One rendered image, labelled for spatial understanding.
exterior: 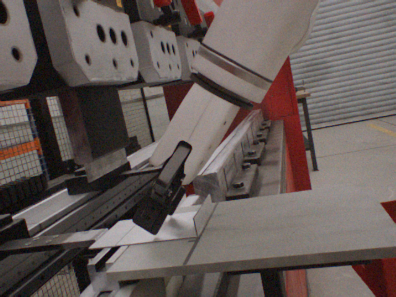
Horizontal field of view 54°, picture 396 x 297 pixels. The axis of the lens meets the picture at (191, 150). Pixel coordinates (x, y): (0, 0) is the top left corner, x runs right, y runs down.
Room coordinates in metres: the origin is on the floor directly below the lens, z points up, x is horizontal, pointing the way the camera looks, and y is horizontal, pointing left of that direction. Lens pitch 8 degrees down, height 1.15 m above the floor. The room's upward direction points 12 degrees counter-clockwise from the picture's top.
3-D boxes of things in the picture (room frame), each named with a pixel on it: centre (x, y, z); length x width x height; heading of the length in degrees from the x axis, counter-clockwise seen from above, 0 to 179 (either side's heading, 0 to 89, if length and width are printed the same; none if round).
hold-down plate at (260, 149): (1.40, -0.22, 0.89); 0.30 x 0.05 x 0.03; 165
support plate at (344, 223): (0.40, -0.05, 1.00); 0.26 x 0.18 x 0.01; 75
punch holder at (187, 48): (0.80, 0.00, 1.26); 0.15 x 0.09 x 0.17; 165
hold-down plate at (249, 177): (1.01, -0.12, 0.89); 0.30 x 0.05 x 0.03; 165
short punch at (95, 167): (0.44, 0.10, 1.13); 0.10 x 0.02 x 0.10; 165
